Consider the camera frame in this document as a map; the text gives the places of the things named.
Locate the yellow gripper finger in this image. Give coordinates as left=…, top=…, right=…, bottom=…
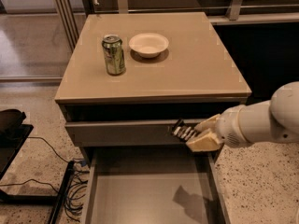
left=186, top=129, right=222, bottom=152
left=194, top=114, right=220, bottom=133

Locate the closed top drawer front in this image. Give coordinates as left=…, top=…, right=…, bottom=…
left=65, top=119, right=180, bottom=147

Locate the green soda can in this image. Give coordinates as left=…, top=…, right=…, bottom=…
left=102, top=35, right=126, bottom=76

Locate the black rxbar chocolate wrapper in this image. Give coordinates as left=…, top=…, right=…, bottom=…
left=171, top=119, right=199, bottom=142

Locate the white paper bowl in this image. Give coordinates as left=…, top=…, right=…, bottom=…
left=129, top=33, right=169, bottom=59

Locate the open middle drawer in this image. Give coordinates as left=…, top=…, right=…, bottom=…
left=80, top=146, right=231, bottom=224

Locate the black cable on floor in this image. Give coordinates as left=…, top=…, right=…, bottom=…
left=0, top=135, right=74, bottom=194

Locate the grey drawer cabinet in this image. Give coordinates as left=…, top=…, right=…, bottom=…
left=54, top=12, right=252, bottom=224

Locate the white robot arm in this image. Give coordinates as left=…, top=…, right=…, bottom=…
left=186, top=81, right=299, bottom=152

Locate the black stand with base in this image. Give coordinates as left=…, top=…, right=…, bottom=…
left=0, top=108, right=76, bottom=224

